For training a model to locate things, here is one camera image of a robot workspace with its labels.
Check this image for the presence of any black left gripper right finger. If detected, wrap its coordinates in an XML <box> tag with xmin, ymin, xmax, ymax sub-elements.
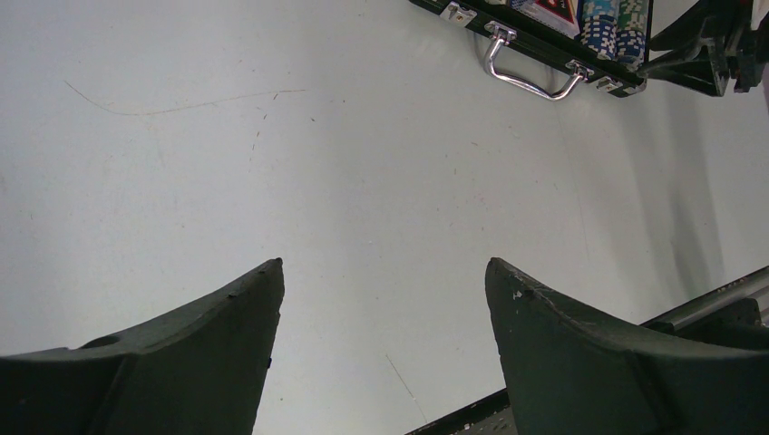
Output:
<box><xmin>485</xmin><ymin>258</ymin><xmax>768</xmax><ymax>434</ymax></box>

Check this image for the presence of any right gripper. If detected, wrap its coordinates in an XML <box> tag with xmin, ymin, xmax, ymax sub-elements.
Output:
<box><xmin>637</xmin><ymin>0</ymin><xmax>768</xmax><ymax>97</ymax></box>

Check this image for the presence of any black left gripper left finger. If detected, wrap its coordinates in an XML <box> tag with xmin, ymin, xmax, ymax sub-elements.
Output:
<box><xmin>1</xmin><ymin>258</ymin><xmax>285</xmax><ymax>434</ymax></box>

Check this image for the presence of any black poker set case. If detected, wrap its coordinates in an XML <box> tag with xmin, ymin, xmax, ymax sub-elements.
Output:
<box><xmin>413</xmin><ymin>1</ymin><xmax>647</xmax><ymax>102</ymax></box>

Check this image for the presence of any blue playing card deck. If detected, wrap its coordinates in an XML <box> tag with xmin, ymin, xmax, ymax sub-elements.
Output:
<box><xmin>509</xmin><ymin>0</ymin><xmax>579</xmax><ymax>38</ymax></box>

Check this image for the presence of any all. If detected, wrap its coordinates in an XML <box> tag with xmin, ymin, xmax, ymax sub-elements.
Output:
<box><xmin>532</xmin><ymin>0</ymin><xmax>578</xmax><ymax>25</ymax></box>

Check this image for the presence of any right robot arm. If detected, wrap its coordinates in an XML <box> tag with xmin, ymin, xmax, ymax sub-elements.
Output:
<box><xmin>422</xmin><ymin>1</ymin><xmax>768</xmax><ymax>434</ymax></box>

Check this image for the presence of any green poker chip stack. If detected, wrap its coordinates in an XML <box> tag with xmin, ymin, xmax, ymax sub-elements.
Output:
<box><xmin>616</xmin><ymin>0</ymin><xmax>649</xmax><ymax>71</ymax></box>

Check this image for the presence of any light blue chip stack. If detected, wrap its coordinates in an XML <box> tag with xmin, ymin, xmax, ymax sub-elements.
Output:
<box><xmin>579</xmin><ymin>0</ymin><xmax>619</xmax><ymax>61</ymax></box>

